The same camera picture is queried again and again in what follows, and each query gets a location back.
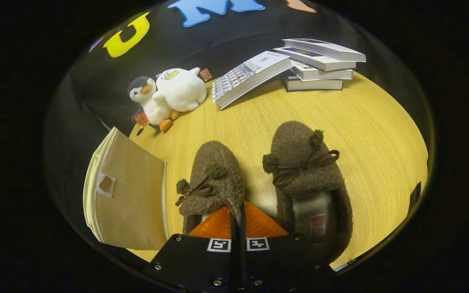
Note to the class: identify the white duck plush toy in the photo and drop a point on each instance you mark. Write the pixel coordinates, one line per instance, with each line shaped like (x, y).
(181, 91)

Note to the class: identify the beige fabric storage box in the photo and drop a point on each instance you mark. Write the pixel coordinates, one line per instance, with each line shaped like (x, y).
(132, 203)

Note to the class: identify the brown fuzzy shoe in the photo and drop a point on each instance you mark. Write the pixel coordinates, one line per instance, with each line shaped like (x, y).
(222, 191)
(295, 142)

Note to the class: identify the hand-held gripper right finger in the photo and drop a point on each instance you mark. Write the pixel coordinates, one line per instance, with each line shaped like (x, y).
(283, 260)

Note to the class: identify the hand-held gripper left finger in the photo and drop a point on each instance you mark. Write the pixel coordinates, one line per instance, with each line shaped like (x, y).
(198, 260)

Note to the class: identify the penguin plush toy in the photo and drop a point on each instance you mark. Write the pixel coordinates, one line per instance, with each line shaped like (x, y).
(153, 108)

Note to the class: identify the white book dark cover picture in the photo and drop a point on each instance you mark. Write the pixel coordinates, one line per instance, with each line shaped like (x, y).
(320, 63)

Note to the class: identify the patterned cover book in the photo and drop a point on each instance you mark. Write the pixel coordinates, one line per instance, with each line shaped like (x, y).
(246, 75)

